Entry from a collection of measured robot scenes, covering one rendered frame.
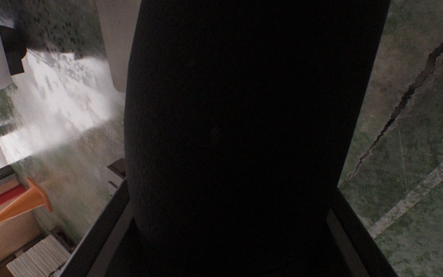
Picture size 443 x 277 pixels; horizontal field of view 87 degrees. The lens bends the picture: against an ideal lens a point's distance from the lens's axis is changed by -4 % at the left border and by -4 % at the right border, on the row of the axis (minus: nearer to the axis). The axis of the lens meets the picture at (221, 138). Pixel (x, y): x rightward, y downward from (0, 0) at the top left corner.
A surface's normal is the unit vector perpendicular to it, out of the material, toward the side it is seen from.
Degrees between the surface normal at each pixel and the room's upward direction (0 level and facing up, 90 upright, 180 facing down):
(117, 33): 0
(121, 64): 0
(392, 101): 0
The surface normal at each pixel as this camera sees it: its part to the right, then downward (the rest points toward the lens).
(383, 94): -0.52, 0.43
